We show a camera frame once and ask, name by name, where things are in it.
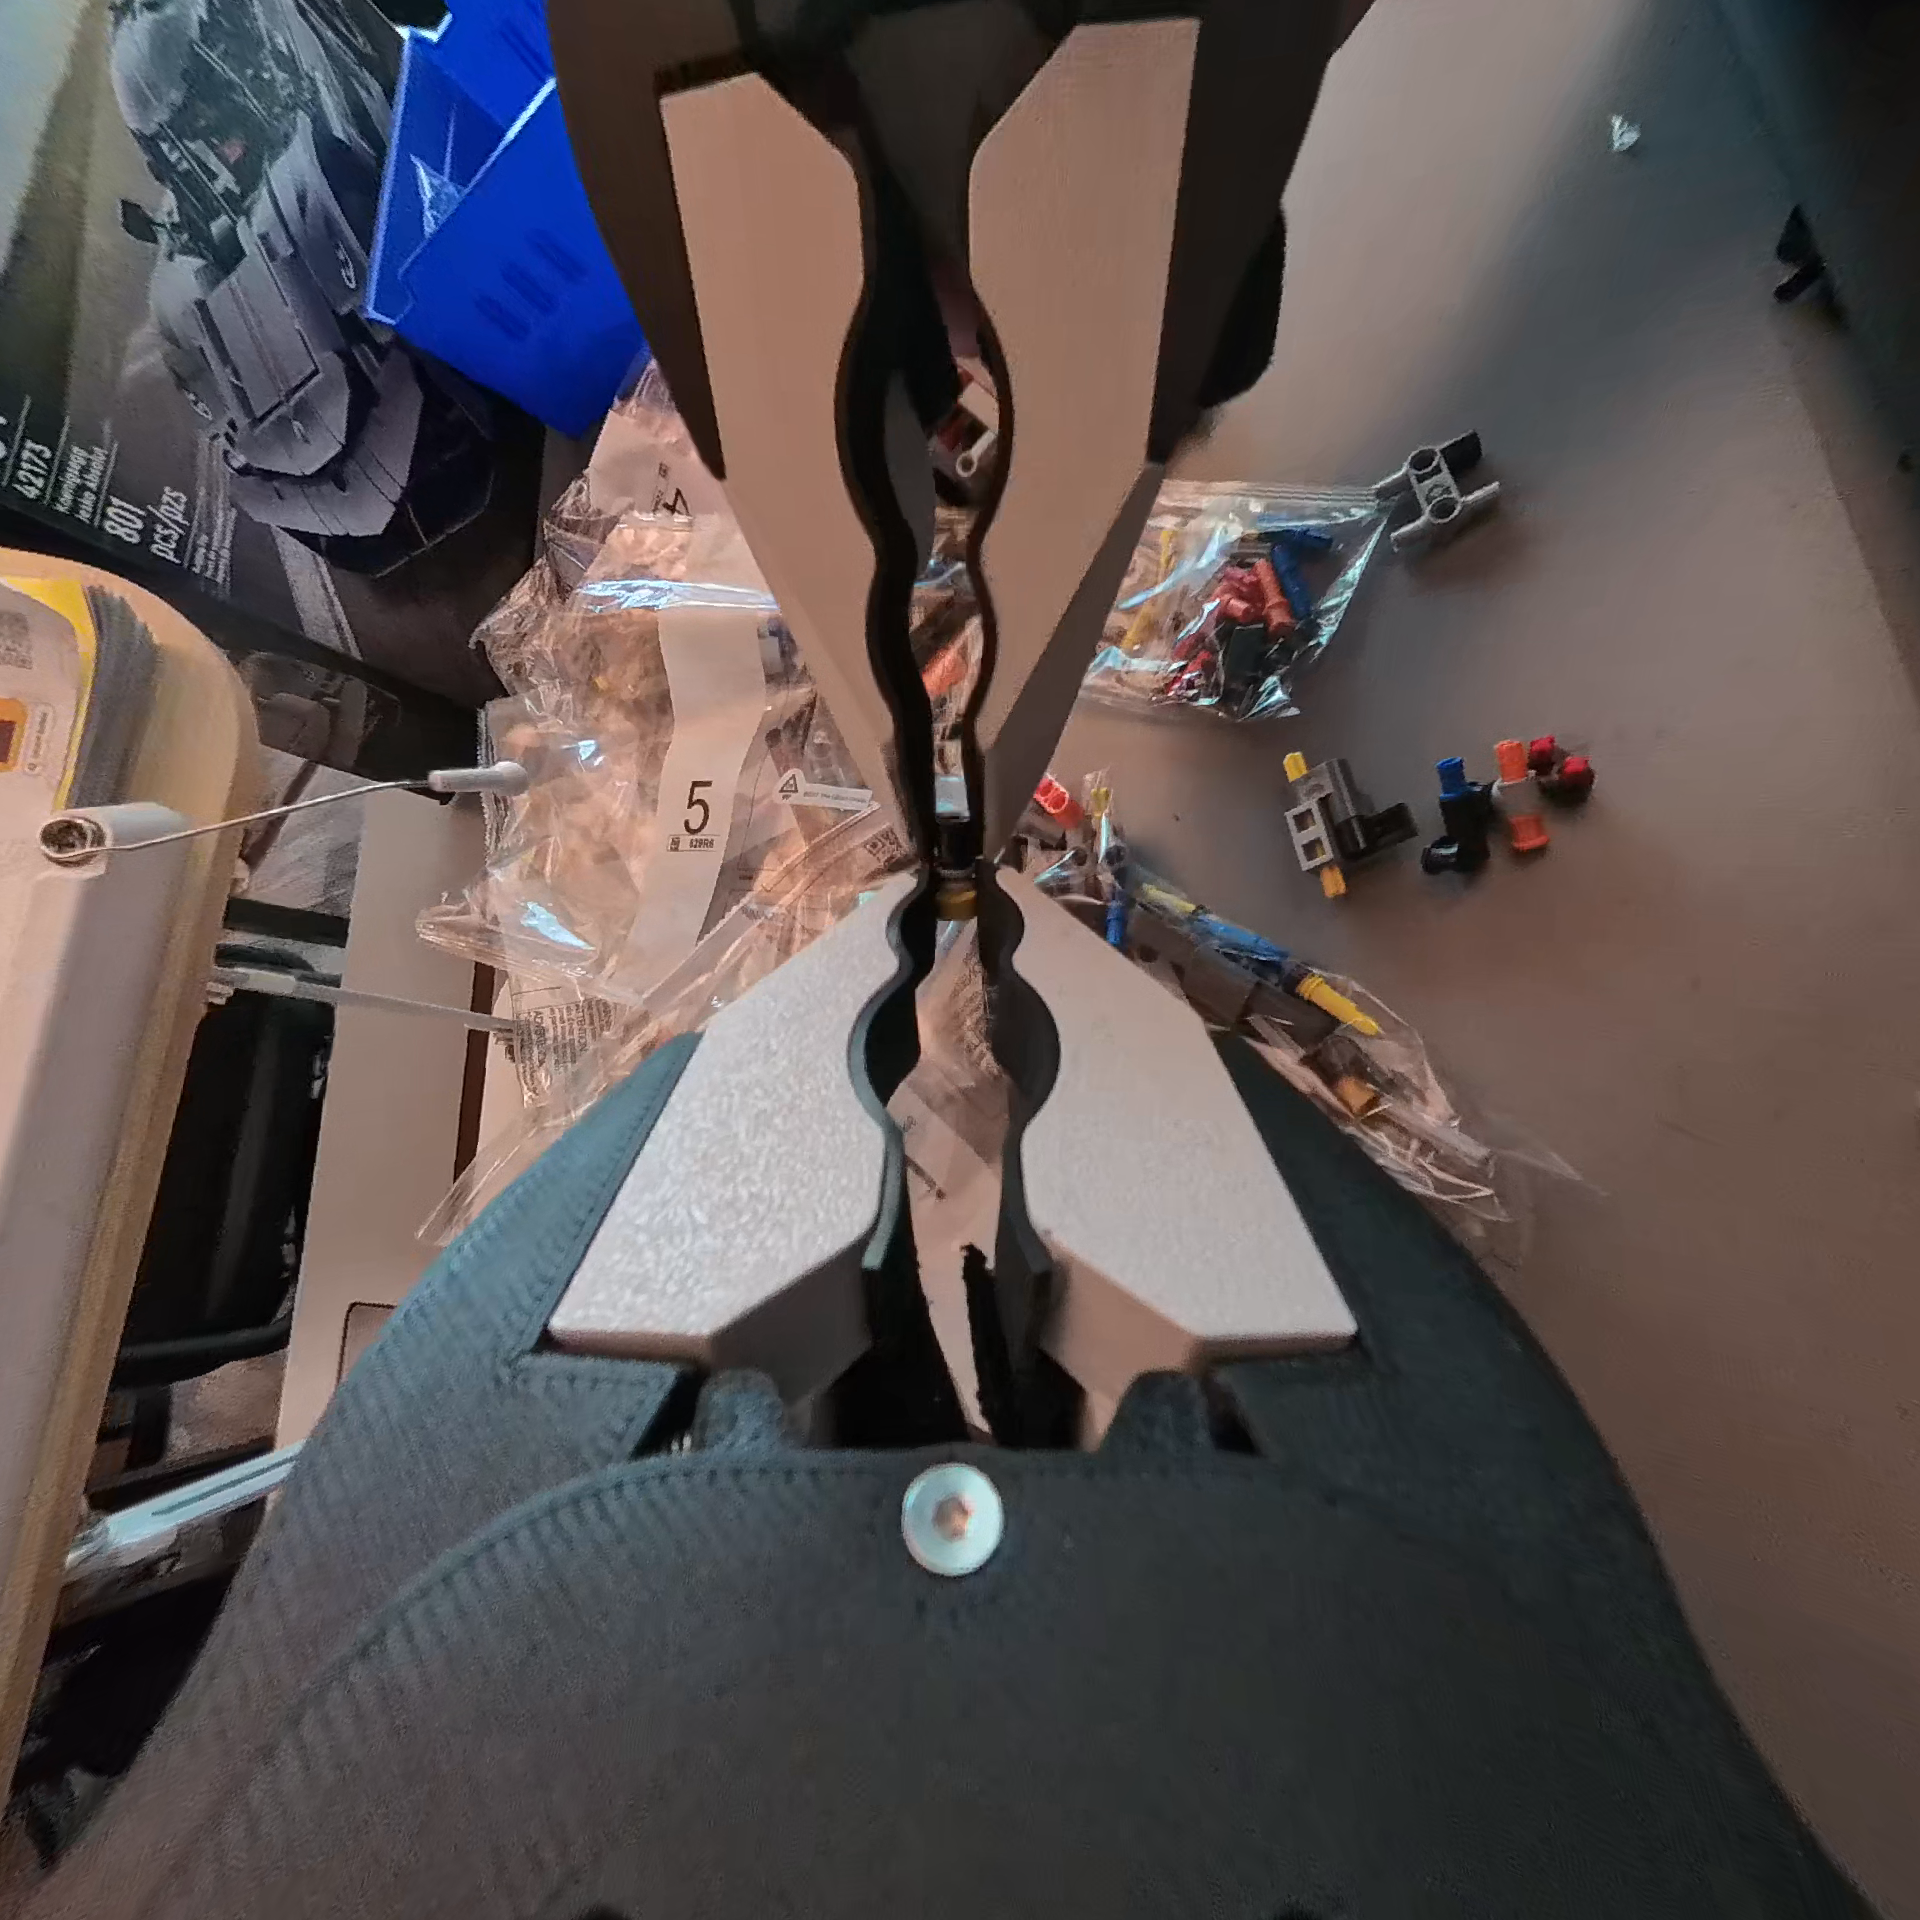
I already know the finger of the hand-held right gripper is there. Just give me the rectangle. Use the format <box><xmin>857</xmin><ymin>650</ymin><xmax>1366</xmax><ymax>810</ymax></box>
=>
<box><xmin>657</xmin><ymin>71</ymin><xmax>939</xmax><ymax>836</ymax></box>
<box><xmin>969</xmin><ymin>17</ymin><xmax>1205</xmax><ymax>847</ymax></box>

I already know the black connector with blue pin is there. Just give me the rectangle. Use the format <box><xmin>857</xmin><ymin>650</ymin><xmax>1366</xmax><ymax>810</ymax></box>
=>
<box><xmin>1415</xmin><ymin>756</ymin><xmax>1501</xmax><ymax>881</ymax></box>

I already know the blue plastic bin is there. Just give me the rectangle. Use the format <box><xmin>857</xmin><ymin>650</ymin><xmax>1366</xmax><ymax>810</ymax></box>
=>
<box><xmin>357</xmin><ymin>0</ymin><xmax>657</xmax><ymax>440</ymax></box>

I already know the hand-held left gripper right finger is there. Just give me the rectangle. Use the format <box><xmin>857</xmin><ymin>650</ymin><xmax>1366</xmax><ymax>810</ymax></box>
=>
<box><xmin>957</xmin><ymin>869</ymin><xmax>1366</xmax><ymax>1451</ymax></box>

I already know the grey block with yellow pins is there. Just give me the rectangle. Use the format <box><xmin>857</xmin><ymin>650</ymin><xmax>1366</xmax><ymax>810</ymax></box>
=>
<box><xmin>1279</xmin><ymin>748</ymin><xmax>1420</xmax><ymax>902</ymax></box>

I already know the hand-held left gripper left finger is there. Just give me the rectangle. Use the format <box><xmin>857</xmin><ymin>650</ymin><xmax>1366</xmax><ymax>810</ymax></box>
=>
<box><xmin>546</xmin><ymin>877</ymin><xmax>957</xmax><ymax>1455</ymax></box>

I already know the dark grey beam with pins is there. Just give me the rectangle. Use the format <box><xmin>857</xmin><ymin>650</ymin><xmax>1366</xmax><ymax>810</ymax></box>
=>
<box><xmin>1368</xmin><ymin>429</ymin><xmax>1504</xmax><ymax>558</ymax></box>

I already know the dark lego set box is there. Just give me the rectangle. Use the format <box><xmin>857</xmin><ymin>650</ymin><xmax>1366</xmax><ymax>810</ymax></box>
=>
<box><xmin>0</xmin><ymin>0</ymin><xmax>633</xmax><ymax>709</ymax></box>

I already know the wire page holder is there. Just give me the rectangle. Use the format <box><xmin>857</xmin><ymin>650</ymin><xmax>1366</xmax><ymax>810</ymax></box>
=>
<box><xmin>32</xmin><ymin>759</ymin><xmax>531</xmax><ymax>869</ymax></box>

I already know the yellow-edged booklet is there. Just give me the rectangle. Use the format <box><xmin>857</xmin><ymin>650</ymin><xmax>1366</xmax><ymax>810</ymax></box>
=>
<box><xmin>0</xmin><ymin>577</ymin><xmax>169</xmax><ymax>816</ymax></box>

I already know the pile of clear parts bags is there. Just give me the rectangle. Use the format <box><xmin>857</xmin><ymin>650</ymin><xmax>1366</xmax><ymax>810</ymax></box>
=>
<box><xmin>419</xmin><ymin>355</ymin><xmax>966</xmax><ymax>1252</ymax></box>

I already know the small clear bag of pins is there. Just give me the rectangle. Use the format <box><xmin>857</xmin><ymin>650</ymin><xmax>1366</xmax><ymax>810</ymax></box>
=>
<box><xmin>1076</xmin><ymin>476</ymin><xmax>1390</xmax><ymax>726</ymax></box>

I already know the clear bag of mixed pieces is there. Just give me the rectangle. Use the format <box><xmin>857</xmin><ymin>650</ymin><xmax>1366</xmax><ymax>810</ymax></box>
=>
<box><xmin>985</xmin><ymin>761</ymin><xmax>1581</xmax><ymax>1264</ymax></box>

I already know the orange lego pin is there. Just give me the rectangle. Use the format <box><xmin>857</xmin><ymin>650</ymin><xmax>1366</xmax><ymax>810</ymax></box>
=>
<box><xmin>1488</xmin><ymin>731</ymin><xmax>1550</xmax><ymax>856</ymax></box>

